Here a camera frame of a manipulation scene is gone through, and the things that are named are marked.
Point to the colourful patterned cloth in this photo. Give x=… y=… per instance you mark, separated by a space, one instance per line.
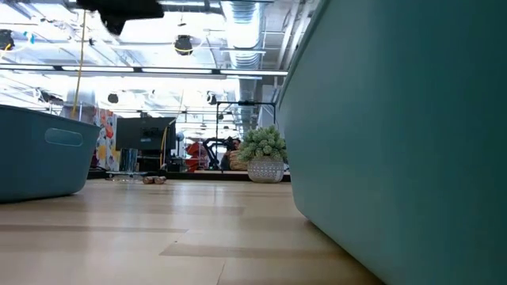
x=106 y=138

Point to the person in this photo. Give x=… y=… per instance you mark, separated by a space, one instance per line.
x=236 y=143

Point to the black copper-top AA battery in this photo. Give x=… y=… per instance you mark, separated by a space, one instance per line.
x=160 y=180
x=148 y=180

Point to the black computer monitor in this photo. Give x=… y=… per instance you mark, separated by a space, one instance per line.
x=144 y=134

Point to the chrome cylinder on round base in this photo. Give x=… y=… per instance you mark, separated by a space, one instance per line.
x=128 y=158

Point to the black overhead light bar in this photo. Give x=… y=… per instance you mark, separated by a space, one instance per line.
x=178 y=71

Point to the black pendant speaker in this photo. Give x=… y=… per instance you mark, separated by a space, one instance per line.
x=211 y=99
x=183 y=45
x=113 y=98

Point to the green succulent in patterned pot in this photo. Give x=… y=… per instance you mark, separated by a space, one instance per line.
x=263 y=154

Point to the blue-teal plastic bin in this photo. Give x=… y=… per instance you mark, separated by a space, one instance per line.
x=39 y=166

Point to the silver ventilation duct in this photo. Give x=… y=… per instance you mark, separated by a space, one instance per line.
x=243 y=39

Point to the black background robot arm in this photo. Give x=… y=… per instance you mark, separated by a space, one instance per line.
x=210 y=144

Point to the thin black metal rig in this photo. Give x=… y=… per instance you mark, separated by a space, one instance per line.
x=245 y=103

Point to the green-teal plastic bin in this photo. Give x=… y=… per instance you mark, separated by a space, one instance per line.
x=396 y=138

